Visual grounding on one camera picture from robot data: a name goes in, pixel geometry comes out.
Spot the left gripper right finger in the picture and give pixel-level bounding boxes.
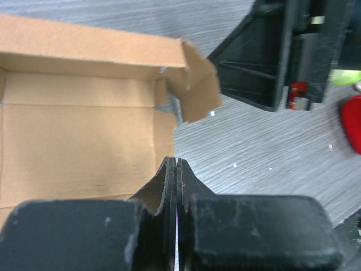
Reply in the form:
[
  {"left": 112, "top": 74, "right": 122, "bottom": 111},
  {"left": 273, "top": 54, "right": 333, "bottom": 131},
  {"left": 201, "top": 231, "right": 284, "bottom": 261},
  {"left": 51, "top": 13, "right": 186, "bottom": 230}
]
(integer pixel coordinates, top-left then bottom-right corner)
[{"left": 177, "top": 159, "right": 343, "bottom": 270}]

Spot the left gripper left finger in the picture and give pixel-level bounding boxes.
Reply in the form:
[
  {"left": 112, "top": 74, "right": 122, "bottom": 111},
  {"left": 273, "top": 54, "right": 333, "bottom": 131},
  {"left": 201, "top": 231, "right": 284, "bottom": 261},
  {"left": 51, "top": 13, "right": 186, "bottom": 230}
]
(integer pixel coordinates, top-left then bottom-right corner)
[{"left": 1, "top": 157, "right": 177, "bottom": 270}]

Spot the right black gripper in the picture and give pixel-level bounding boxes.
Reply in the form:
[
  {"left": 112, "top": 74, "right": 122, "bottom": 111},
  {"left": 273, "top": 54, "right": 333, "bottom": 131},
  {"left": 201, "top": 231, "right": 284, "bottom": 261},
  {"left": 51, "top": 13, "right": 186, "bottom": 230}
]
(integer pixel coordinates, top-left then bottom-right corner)
[{"left": 209, "top": 1, "right": 360, "bottom": 112}]

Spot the brown cardboard paper box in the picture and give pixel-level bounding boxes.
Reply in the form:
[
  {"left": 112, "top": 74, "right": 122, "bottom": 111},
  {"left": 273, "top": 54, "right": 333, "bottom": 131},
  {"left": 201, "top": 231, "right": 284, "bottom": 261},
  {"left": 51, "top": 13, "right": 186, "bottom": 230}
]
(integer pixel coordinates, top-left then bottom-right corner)
[{"left": 1, "top": 14, "right": 222, "bottom": 221}]

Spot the green cabbage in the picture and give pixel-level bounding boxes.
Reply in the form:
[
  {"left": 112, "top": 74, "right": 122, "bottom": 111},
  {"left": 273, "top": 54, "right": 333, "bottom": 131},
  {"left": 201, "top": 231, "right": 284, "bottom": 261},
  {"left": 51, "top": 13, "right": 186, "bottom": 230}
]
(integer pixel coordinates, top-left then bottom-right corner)
[{"left": 331, "top": 69, "right": 361, "bottom": 86}]

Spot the red bell pepper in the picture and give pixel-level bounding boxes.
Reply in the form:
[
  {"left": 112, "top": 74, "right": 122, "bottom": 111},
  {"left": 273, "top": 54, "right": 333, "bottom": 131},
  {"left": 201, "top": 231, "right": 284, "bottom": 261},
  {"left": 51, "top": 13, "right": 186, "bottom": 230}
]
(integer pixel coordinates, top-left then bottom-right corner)
[{"left": 340, "top": 94, "right": 361, "bottom": 155}]

